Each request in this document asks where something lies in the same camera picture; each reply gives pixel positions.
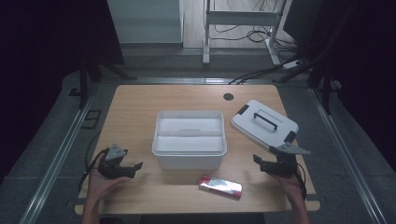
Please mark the grey metal floor rail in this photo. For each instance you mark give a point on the grey metal floor rail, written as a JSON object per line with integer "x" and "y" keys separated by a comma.
{"x": 345, "y": 155}
{"x": 59, "y": 158}

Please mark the red and silver packet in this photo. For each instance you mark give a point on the red and silver packet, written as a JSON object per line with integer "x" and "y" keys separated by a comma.
{"x": 221, "y": 186}

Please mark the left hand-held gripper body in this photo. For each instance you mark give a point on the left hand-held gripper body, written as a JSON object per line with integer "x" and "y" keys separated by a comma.
{"x": 115, "y": 155}

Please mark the white power strip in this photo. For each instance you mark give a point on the white power strip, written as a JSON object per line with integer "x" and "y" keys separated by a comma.
{"x": 292, "y": 64}

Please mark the white plastic storage box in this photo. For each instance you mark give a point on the white plastic storage box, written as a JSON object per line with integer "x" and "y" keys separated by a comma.
{"x": 186, "y": 161}

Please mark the person's right hand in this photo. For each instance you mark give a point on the person's right hand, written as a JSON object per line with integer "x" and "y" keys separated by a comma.
{"x": 289, "y": 186}

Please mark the white cabinet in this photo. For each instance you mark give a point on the white cabinet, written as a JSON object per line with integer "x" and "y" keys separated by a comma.
{"x": 146, "y": 21}

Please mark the person's left hand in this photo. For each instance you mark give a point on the person's left hand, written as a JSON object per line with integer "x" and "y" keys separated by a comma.
{"x": 101, "y": 185}

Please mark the black round table grommet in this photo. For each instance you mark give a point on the black round table grommet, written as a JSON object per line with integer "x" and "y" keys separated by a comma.
{"x": 228, "y": 96}

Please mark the white metal stand frame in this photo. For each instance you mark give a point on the white metal stand frame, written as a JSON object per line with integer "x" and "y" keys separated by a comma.
{"x": 239, "y": 18}

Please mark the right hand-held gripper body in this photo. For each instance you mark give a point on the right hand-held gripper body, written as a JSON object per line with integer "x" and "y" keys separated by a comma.
{"x": 285, "y": 161}

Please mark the black floor socket plate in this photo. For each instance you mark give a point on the black floor socket plate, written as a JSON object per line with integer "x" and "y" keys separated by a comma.
{"x": 91, "y": 119}

